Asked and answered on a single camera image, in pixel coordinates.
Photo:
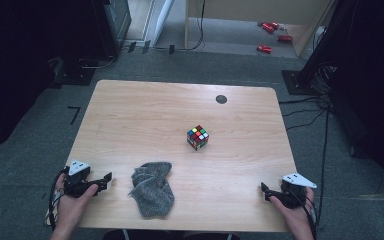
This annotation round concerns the dark curtain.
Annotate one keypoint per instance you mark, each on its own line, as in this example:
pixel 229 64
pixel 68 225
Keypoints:
pixel 370 83
pixel 16 66

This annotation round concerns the person's right hand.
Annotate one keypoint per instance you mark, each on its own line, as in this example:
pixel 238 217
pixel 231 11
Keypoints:
pixel 298 216

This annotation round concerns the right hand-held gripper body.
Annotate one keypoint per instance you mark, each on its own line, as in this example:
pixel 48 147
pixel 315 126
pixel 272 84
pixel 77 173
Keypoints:
pixel 293 196

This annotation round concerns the person's left hand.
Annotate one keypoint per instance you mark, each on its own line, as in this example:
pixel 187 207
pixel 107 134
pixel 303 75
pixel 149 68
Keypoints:
pixel 68 210

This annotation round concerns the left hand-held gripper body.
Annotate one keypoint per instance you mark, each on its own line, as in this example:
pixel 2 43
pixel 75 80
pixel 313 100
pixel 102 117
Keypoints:
pixel 76 181

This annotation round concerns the white panel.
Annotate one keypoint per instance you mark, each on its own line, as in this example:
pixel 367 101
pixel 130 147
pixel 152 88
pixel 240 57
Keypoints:
pixel 162 20

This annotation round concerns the black monitor cabinet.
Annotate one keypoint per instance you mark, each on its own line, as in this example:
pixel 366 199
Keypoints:
pixel 113 23

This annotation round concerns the multicoloured puzzle cube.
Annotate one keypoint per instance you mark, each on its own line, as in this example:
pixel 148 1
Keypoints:
pixel 197 137

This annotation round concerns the grey fluffy cloth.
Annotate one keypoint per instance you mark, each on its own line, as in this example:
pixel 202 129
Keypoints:
pixel 151 191

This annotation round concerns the dark round table grommet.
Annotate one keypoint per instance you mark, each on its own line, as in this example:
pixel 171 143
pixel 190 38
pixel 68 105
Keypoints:
pixel 221 99

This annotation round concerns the black stand base plate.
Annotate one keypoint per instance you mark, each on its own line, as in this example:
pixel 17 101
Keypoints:
pixel 75 75
pixel 295 83

